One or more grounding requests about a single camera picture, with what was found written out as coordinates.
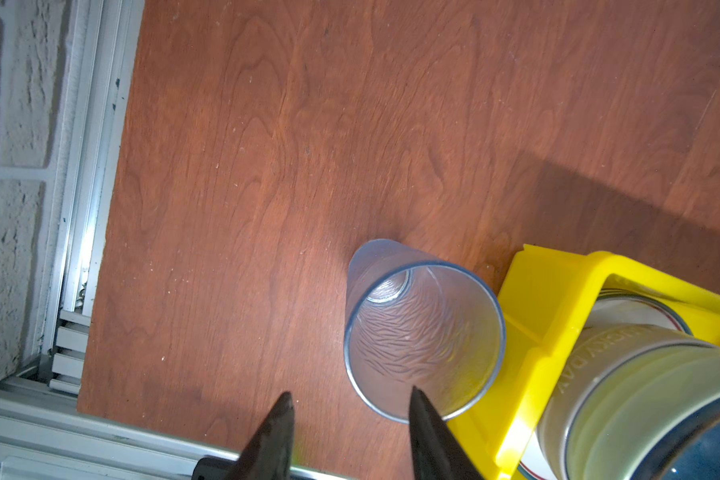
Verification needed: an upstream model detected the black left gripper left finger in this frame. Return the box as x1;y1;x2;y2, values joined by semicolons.
225;391;295;480

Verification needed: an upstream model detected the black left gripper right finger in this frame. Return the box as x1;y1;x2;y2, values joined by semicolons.
408;386;482;480

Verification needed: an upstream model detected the yellow plastic bin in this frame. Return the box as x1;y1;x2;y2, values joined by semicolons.
448;244;720;479

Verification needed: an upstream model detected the pale green ceramic bowl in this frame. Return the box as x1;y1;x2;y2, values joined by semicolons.
537;324;720;479

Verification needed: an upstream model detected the dark blue glazed bowl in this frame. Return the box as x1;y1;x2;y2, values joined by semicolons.
631;410;720;479

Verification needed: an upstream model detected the aluminium frame rail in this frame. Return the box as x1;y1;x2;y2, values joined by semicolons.
0;0;361;480

